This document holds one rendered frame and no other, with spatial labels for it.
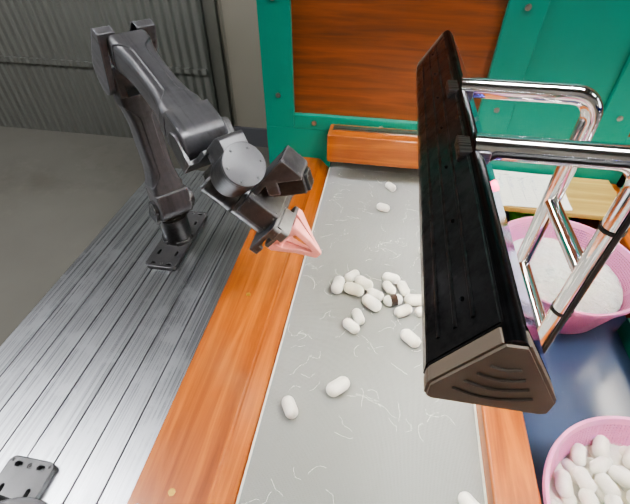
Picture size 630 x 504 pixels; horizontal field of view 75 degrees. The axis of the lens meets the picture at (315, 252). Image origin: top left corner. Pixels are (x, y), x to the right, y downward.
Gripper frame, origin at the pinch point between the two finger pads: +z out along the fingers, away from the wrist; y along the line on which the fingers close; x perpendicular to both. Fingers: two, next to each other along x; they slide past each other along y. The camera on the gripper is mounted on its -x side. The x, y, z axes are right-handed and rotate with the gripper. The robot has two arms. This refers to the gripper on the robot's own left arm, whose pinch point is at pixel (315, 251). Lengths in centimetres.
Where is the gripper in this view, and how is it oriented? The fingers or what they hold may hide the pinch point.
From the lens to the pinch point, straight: 65.5
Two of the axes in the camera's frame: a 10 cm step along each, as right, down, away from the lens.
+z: 7.5, 5.7, 3.3
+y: 1.8, -6.6, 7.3
